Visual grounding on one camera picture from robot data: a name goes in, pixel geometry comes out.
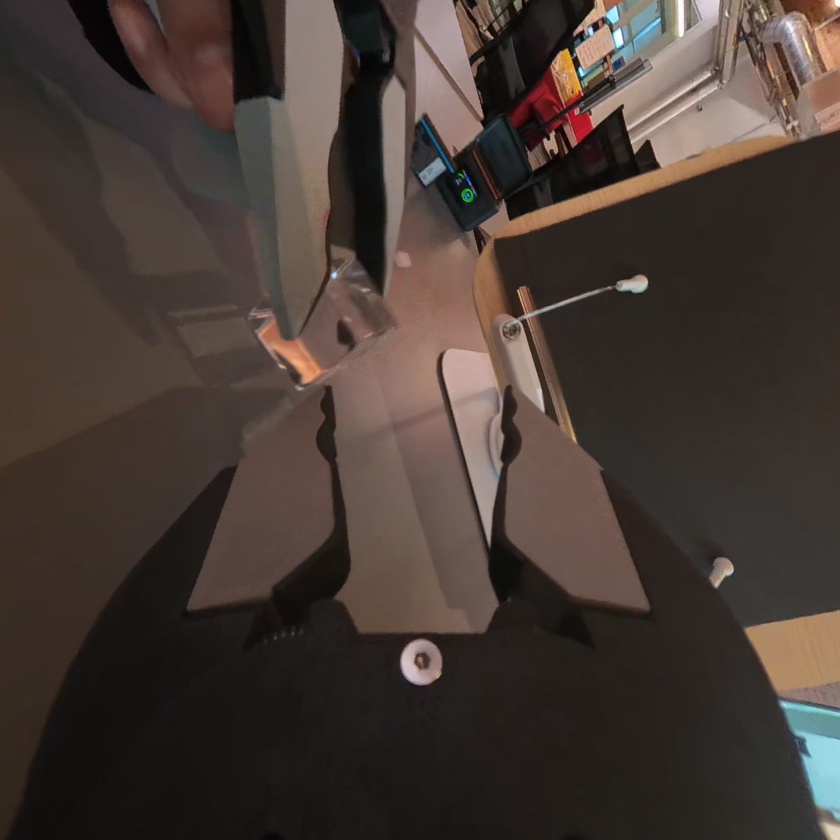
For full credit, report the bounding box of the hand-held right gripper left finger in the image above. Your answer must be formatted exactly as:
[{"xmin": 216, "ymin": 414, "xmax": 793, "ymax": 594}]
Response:
[{"xmin": 187, "ymin": 386, "xmax": 350, "ymax": 614}]

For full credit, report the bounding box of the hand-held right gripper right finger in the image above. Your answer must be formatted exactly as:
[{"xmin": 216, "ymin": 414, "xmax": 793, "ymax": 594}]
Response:
[{"xmin": 489, "ymin": 386, "xmax": 652, "ymax": 616}]

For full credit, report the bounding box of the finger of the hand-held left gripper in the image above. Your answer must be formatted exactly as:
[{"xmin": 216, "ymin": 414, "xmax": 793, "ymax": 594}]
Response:
[
  {"xmin": 327, "ymin": 0, "xmax": 419, "ymax": 298},
  {"xmin": 234, "ymin": 0, "xmax": 337, "ymax": 342}
]

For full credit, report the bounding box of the clear acrylic cube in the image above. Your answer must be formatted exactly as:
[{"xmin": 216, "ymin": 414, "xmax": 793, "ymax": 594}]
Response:
[{"xmin": 248, "ymin": 255, "xmax": 397, "ymax": 389}]

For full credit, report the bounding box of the person's left hand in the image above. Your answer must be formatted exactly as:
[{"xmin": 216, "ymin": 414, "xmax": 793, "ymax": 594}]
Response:
[{"xmin": 108, "ymin": 0, "xmax": 238, "ymax": 132}]

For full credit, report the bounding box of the black device with blue edge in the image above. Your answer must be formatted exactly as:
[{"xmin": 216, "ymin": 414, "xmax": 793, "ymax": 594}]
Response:
[{"xmin": 411, "ymin": 117, "xmax": 456, "ymax": 189}]

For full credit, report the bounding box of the black power station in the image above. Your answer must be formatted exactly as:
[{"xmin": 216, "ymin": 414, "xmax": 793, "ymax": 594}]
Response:
[{"xmin": 446, "ymin": 115, "xmax": 534, "ymax": 232}]

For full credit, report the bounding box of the white monitor stand base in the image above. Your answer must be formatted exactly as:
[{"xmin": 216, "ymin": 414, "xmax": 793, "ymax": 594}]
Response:
[{"xmin": 438, "ymin": 315, "xmax": 547, "ymax": 549}]

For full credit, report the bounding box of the red box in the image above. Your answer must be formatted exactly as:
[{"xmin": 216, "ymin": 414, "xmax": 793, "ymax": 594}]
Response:
[{"xmin": 511, "ymin": 71, "xmax": 593, "ymax": 135}]

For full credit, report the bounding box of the black mesh chair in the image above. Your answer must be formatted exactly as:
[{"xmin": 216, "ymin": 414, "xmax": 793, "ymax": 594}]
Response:
[{"xmin": 508, "ymin": 105, "xmax": 660, "ymax": 221}]

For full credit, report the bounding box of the dark screen monitor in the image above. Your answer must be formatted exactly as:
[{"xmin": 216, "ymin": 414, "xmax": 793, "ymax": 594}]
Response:
[{"xmin": 472, "ymin": 130, "xmax": 840, "ymax": 690}]

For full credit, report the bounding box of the white tipped metal wire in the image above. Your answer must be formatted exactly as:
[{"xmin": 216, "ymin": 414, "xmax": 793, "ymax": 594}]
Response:
[{"xmin": 502, "ymin": 274, "xmax": 651, "ymax": 339}]

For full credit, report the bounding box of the silver ventilation duct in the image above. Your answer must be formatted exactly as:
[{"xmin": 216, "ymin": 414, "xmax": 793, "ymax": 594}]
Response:
[{"xmin": 718, "ymin": 10, "xmax": 831, "ymax": 129}]

